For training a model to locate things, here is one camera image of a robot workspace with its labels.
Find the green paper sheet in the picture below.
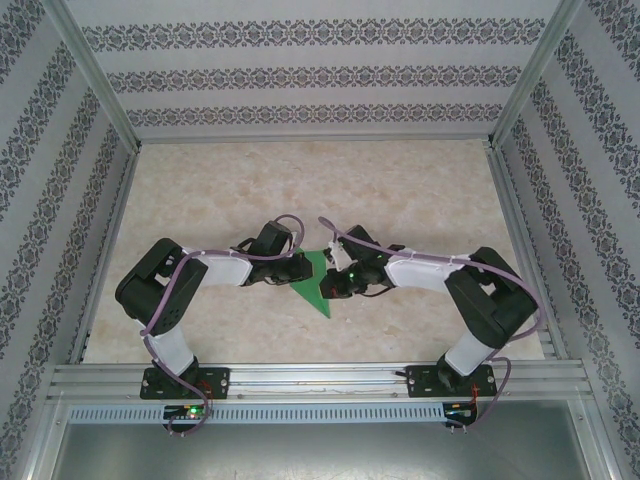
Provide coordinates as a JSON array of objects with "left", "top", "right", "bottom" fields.
[{"left": 289, "top": 248, "right": 334, "bottom": 320}]

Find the grey sheet metal tray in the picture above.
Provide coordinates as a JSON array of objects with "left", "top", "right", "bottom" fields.
[{"left": 29, "top": 399, "right": 619, "bottom": 480}]

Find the grey metal table leg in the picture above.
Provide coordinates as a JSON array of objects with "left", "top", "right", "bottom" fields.
[{"left": 339, "top": 224, "right": 384, "bottom": 261}]

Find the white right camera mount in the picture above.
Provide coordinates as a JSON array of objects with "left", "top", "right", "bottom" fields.
[{"left": 327, "top": 241, "right": 351, "bottom": 271}]

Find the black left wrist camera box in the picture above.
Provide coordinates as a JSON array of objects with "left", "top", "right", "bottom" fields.
[{"left": 254, "top": 219, "right": 296, "bottom": 259}]

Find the long aluminium mounting rail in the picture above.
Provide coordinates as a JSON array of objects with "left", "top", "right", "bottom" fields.
[{"left": 47, "top": 363, "right": 594, "bottom": 402}]

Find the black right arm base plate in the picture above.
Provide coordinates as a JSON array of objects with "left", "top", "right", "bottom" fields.
[{"left": 407, "top": 363, "right": 497, "bottom": 400}]

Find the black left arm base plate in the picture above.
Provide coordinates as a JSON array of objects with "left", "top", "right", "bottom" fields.
[{"left": 139, "top": 366, "right": 232, "bottom": 401}]

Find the grey slotted cable duct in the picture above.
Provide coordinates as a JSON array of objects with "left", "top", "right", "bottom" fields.
[{"left": 67, "top": 402, "right": 446, "bottom": 424}]

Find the thin aluminium wall rail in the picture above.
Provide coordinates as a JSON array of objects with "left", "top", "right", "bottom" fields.
[{"left": 134, "top": 133, "right": 496, "bottom": 146}]

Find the aluminium table edge rail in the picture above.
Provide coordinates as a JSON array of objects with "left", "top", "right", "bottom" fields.
[
  {"left": 67, "top": 148, "right": 144, "bottom": 364},
  {"left": 484, "top": 144, "right": 571, "bottom": 361}
]

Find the aluminium corner post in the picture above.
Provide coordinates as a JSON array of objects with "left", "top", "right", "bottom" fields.
[
  {"left": 47, "top": 0, "right": 142, "bottom": 151},
  {"left": 487, "top": 0, "right": 586, "bottom": 149}
]

